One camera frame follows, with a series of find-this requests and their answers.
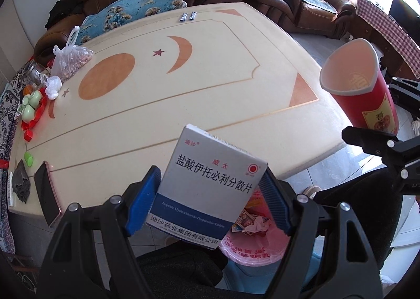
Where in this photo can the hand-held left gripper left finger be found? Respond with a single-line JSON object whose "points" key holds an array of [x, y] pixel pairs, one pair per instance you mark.
{"points": [[142, 202]]}

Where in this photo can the grey cloth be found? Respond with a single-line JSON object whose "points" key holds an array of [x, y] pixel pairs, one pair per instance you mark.
{"points": [[22, 182]]}

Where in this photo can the person's dark trousers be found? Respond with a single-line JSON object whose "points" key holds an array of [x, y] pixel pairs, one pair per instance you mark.
{"points": [[357, 207]]}

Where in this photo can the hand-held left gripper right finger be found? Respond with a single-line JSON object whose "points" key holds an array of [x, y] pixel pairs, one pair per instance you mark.
{"points": [[275, 202]]}

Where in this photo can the blue floral sofa cover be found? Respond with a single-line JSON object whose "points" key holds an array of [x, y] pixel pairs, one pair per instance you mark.
{"points": [[318, 1]]}

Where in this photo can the bin with pink liner bag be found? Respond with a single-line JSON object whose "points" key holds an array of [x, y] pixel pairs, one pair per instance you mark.
{"points": [[256, 253]]}

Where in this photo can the red tea tray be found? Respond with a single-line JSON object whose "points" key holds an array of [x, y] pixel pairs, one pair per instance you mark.
{"points": [[37, 118]]}

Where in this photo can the red checkered tablecloth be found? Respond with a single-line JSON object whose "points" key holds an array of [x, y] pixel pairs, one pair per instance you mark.
{"points": [[387, 26]]}

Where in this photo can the black clothing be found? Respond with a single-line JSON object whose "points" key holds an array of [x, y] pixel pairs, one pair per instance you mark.
{"points": [[62, 13]]}

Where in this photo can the red paper cup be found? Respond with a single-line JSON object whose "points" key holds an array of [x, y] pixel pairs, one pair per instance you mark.
{"points": [[370, 95]]}

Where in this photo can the colourful snack wrapper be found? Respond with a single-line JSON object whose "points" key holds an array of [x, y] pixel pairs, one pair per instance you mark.
{"points": [[240, 220]]}

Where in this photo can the small green cap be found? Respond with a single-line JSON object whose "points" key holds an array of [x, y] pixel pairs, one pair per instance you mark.
{"points": [[29, 158]]}

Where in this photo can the white and blue medicine box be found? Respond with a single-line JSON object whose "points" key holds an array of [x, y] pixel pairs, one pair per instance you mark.
{"points": [[210, 180]]}

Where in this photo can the plastic bag of peanuts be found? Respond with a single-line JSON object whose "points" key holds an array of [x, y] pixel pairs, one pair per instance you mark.
{"points": [[72, 62]]}

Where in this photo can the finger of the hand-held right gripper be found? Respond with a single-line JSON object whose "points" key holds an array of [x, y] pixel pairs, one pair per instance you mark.
{"points": [[408, 93], [377, 144]]}

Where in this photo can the black television screen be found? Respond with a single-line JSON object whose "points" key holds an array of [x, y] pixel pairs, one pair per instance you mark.
{"points": [[405, 10]]}

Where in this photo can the crumpled white plastic bag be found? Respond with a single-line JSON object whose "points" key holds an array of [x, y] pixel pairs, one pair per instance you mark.
{"points": [[53, 87]]}

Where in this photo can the beige marble coffee table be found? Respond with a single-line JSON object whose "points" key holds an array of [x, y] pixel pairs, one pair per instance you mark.
{"points": [[197, 88]]}

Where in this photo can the glass jar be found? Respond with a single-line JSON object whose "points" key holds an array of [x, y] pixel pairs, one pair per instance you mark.
{"points": [[36, 72]]}

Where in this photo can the black and white patterned cloth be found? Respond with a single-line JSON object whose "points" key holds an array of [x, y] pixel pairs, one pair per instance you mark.
{"points": [[8, 115]]}

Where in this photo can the light blue plastic stool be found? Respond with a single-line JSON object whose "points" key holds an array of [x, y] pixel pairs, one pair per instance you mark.
{"points": [[305, 272]]}

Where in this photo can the blue floral cushion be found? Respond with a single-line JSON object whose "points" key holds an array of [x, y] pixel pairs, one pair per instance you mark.
{"points": [[131, 13]]}

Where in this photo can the crumpled pink tissue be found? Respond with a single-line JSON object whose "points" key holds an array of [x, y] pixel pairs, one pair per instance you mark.
{"points": [[259, 224]]}

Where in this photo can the black smartphone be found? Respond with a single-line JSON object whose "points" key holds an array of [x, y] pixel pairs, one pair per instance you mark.
{"points": [[47, 194]]}

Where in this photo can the green teacup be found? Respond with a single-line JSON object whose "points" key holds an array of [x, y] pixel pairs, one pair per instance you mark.
{"points": [[29, 113], [35, 98]]}

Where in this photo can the small silver sachet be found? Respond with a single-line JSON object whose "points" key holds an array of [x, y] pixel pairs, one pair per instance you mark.
{"points": [[193, 16], [183, 17]]}

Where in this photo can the beige slipper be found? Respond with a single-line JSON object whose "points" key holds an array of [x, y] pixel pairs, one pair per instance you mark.
{"points": [[311, 192]]}

